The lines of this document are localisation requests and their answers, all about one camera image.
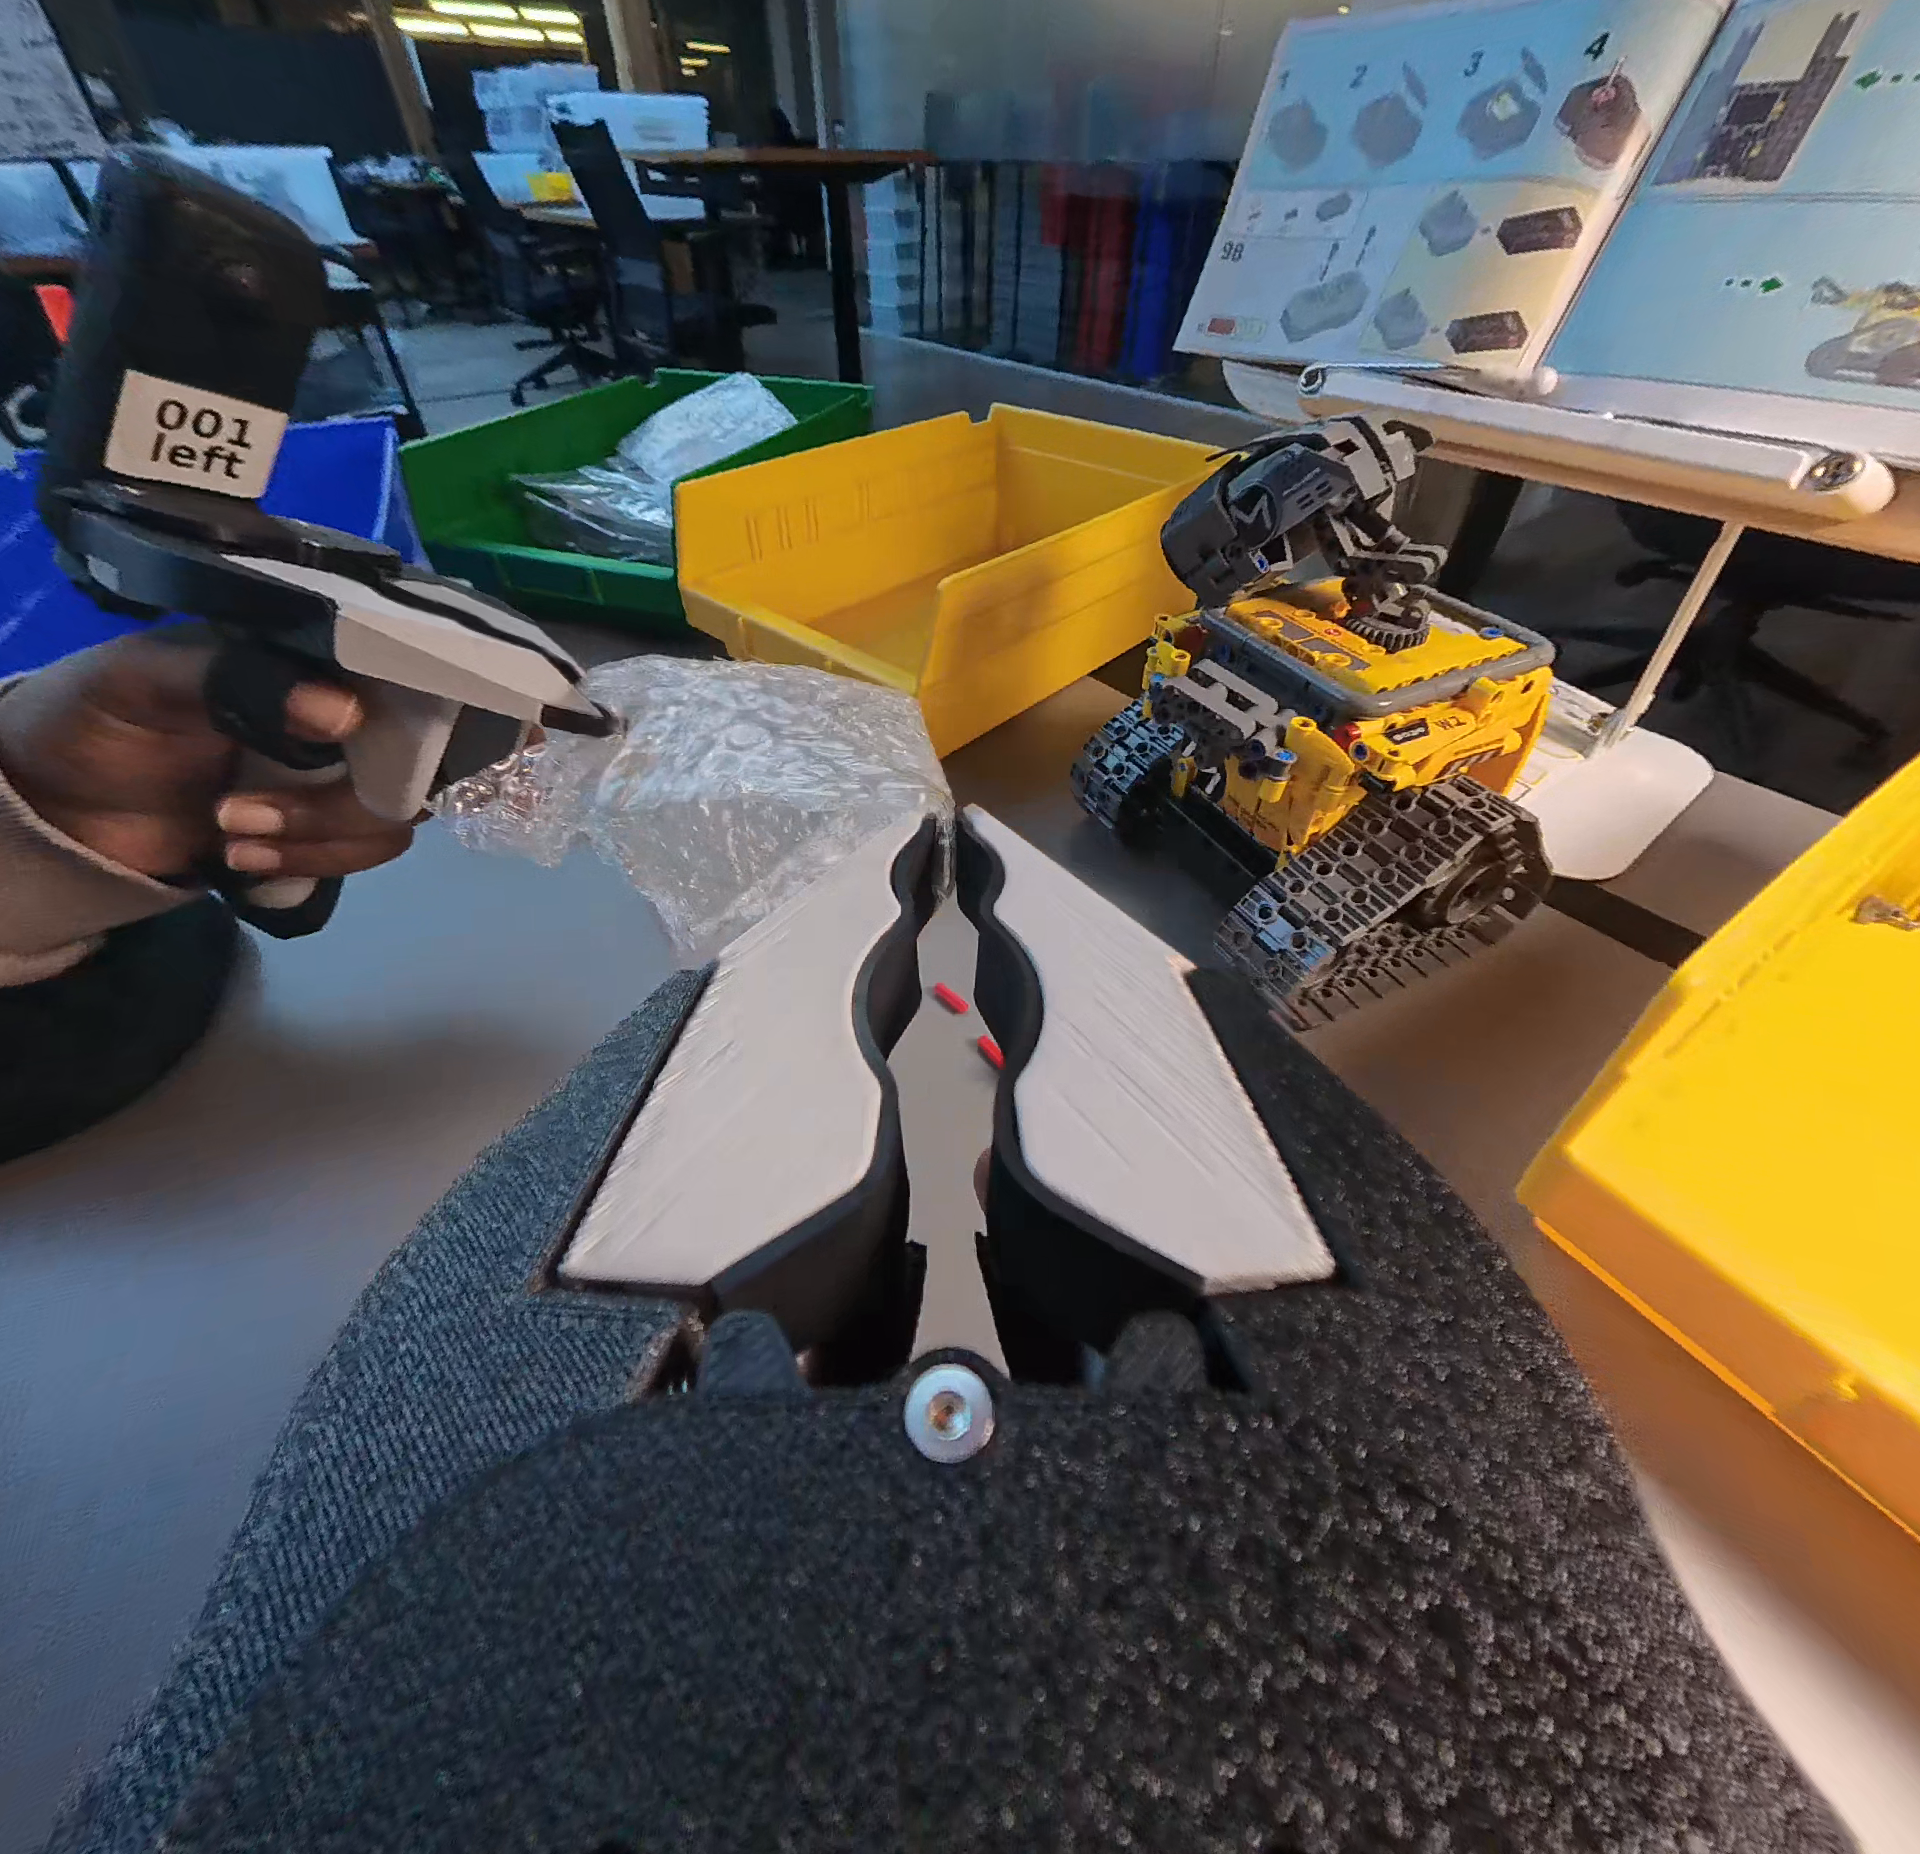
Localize black office chair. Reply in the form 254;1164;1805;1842
510;115;783;400

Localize clear plastic bags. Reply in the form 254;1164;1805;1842
510;373;797;567

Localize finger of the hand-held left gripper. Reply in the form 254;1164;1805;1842
334;594;624;737
381;567;589;685

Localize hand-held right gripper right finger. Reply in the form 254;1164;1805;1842
956;804;1337;1297

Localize wooden background desk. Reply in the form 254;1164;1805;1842
623;143;933;386

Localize green storage bin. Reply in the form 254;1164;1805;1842
398;368;875;629

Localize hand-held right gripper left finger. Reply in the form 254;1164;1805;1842
559;811;953;1293

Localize clear bubble wrap bag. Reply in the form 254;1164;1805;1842
436;653;958;963

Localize building instruction booklet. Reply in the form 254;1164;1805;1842
1172;0;1920;417

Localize person's left hand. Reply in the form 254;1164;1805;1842
0;630;423;895

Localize yellow tracked toy robot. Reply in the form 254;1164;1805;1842
1069;414;1557;1030

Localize yellow storage bin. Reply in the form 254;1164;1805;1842
1517;752;1920;1542
674;401;1224;759

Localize blue storage bin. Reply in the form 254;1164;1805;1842
0;414;423;676

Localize white book stand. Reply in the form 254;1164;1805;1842
1222;358;1920;883

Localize person's left forearm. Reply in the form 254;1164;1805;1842
0;676;166;985

